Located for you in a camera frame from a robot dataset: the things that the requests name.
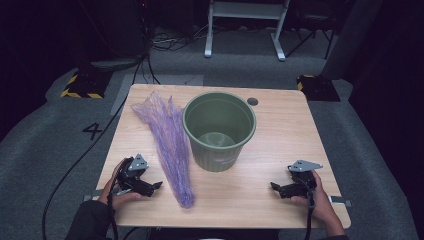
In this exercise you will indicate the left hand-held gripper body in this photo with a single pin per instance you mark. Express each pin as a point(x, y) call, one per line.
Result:
point(133, 176)

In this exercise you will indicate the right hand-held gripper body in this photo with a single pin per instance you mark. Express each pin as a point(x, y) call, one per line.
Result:
point(301, 185)

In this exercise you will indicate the purple plastic bag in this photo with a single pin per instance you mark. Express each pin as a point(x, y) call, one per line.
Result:
point(170, 140)

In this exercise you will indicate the green plastic bin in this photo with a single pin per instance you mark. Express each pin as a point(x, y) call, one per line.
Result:
point(220, 156)

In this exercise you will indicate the person's left hand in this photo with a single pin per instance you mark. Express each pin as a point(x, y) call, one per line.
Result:
point(120, 199)

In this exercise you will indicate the person's right hand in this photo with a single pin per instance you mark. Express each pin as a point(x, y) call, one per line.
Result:
point(321, 203)

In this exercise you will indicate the black yellow striped base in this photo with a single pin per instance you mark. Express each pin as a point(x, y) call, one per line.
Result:
point(86, 85)
point(320, 88)

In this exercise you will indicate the black tripod stand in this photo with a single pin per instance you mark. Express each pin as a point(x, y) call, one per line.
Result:
point(301, 44)

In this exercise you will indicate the grey pillar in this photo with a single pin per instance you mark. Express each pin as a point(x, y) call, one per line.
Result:
point(350, 40)

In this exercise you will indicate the grey table bracket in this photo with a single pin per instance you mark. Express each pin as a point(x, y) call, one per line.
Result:
point(340, 201)
point(91, 196)

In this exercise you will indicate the white metal stand frame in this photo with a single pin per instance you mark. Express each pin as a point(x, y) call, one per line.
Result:
point(208, 33)

